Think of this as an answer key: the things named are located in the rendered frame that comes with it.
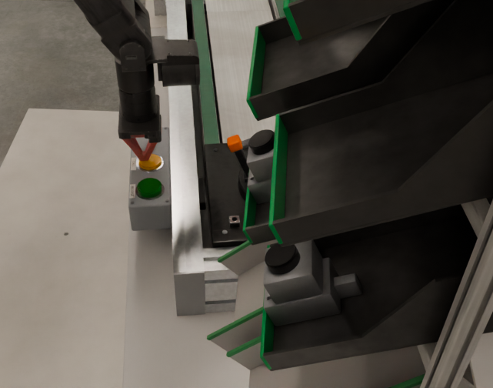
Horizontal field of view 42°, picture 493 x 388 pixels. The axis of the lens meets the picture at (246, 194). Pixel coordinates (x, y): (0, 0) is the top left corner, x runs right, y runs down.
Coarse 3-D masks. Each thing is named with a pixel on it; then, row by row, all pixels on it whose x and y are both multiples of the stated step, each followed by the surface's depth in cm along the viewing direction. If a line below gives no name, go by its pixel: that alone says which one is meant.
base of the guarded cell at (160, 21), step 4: (148, 0) 178; (152, 0) 179; (148, 4) 177; (152, 4) 177; (148, 8) 175; (152, 8) 175; (148, 12) 173; (152, 12) 173; (152, 16) 172; (156, 16) 172; (160, 16) 172; (164, 16) 172; (152, 20) 170; (156, 20) 170; (160, 20) 170; (164, 20) 170; (152, 24) 169; (156, 24) 169; (160, 24) 169; (164, 24) 169
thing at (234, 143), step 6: (228, 138) 100; (234, 138) 100; (228, 144) 99; (234, 144) 99; (240, 144) 99; (246, 144) 100; (234, 150) 100; (240, 150) 100; (240, 156) 101; (240, 162) 102; (246, 162) 102; (246, 168) 103; (246, 174) 104
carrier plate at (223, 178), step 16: (208, 144) 115; (224, 144) 115; (208, 160) 111; (224, 160) 111; (208, 176) 108; (224, 176) 108; (208, 192) 105; (224, 192) 105; (224, 208) 103; (240, 208) 103; (224, 224) 100; (240, 224) 100; (224, 240) 98; (240, 240) 98
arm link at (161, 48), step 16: (128, 48) 90; (144, 48) 91; (160, 48) 96; (176, 48) 97; (192, 48) 97; (128, 64) 93; (144, 64) 93; (176, 64) 97; (192, 64) 98; (176, 80) 98; (192, 80) 99
